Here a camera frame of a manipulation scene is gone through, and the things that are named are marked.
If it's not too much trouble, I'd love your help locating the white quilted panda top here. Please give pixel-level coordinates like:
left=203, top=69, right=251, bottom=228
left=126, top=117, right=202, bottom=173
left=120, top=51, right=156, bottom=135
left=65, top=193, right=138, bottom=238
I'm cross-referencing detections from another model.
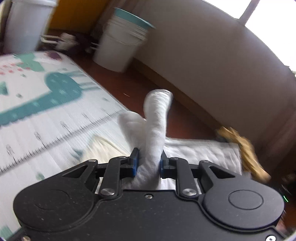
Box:
left=118, top=89, right=175, bottom=190

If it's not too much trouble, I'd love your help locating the yellow patterned clothes pile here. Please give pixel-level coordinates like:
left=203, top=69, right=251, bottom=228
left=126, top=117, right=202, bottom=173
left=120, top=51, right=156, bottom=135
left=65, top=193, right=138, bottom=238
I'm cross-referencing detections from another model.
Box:
left=216, top=126, right=271, bottom=184

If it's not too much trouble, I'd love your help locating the folded white quilted garment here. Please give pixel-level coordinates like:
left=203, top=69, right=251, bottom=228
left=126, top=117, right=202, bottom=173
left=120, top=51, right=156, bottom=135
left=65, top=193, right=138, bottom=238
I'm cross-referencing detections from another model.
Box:
left=159, top=138, right=243, bottom=191

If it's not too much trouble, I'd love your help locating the colourful printed play mat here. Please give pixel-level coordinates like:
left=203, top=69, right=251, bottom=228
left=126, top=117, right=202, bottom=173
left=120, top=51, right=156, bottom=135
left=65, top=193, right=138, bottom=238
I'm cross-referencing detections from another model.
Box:
left=1, top=52, right=130, bottom=239

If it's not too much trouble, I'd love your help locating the white bucket with teal lid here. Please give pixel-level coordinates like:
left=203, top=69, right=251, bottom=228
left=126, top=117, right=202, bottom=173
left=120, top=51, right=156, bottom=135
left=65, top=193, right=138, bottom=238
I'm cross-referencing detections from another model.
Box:
left=93, top=8, right=154, bottom=73

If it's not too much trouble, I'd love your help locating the grey white bucket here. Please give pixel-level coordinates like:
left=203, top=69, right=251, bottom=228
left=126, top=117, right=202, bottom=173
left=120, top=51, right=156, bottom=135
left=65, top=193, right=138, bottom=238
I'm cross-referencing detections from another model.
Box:
left=4, top=1, right=58, bottom=54

